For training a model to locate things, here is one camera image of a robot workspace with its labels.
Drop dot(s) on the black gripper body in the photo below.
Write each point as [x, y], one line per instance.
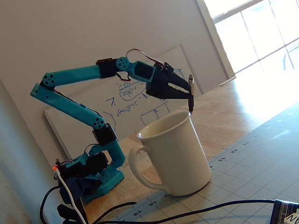
[161, 87]

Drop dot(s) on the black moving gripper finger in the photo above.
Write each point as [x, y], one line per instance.
[181, 81]

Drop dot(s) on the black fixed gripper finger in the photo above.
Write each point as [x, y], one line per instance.
[180, 94]

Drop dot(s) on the dark blue pen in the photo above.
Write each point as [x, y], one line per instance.
[191, 98]

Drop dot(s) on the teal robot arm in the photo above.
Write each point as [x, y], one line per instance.
[70, 75]

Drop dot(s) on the teal robot base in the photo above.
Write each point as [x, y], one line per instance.
[109, 182]

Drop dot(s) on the white ceramic mug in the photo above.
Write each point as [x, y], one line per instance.
[177, 158]

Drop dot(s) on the whiteboard with blue writing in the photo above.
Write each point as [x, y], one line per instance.
[130, 112]

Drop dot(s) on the bright window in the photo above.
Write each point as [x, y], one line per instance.
[254, 32]

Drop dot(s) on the grey gridded cutting mat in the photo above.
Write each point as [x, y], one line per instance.
[252, 175]

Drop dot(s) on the dark blue clamp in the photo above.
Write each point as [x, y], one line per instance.
[74, 186]

